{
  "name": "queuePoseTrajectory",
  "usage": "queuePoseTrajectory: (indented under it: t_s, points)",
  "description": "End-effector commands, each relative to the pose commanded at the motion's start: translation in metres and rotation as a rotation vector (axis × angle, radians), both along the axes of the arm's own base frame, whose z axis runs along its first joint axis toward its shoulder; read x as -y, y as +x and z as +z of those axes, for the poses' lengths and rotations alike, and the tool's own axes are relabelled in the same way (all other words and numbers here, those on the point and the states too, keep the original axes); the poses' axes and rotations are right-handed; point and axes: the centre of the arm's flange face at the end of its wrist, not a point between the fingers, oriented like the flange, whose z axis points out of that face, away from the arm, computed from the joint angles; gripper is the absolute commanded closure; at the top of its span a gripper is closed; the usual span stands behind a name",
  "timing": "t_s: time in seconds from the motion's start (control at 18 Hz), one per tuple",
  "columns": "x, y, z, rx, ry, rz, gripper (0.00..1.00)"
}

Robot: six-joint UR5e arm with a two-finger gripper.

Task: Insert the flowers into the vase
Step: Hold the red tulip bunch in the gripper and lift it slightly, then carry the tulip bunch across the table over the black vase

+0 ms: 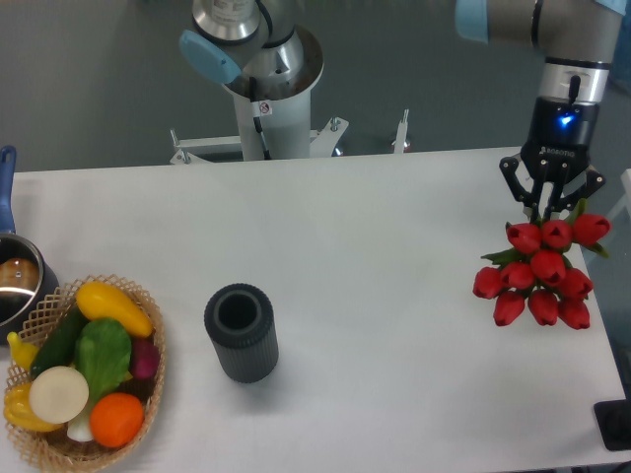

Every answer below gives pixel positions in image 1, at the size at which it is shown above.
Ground orange fruit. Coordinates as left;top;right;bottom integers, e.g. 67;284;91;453
89;392;144;448

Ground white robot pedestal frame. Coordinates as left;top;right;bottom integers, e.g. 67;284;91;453
169;78;411;166

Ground yellow squash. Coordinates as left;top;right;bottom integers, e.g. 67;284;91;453
75;281;154;338

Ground dark grey ribbed vase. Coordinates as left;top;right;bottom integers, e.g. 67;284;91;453
204;283;279;383

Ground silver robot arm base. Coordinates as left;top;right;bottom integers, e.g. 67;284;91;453
178;1;323;101

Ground yellow bell pepper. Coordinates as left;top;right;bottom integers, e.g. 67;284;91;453
4;382;63;433

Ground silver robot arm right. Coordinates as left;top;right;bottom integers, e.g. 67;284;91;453
455;0;626;222

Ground white onion slice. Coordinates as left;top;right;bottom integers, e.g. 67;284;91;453
29;366;89;424

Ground purple radish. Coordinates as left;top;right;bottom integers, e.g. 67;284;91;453
129;339;161;380

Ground blue handled saucepan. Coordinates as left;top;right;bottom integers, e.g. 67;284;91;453
1;145;58;347

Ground woven wicker basket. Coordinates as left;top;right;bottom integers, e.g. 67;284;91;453
6;275;167;472

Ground red tulip bouquet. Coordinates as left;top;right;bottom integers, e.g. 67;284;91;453
472;199;612;330

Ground black device at edge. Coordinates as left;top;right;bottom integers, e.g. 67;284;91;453
594;399;630;451

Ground green lettuce leaf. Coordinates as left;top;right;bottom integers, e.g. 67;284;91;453
74;317;132;407

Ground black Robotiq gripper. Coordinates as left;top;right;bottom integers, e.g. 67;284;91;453
499;98;605;221

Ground dark green cucumber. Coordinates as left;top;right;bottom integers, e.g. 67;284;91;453
30;305;88;379

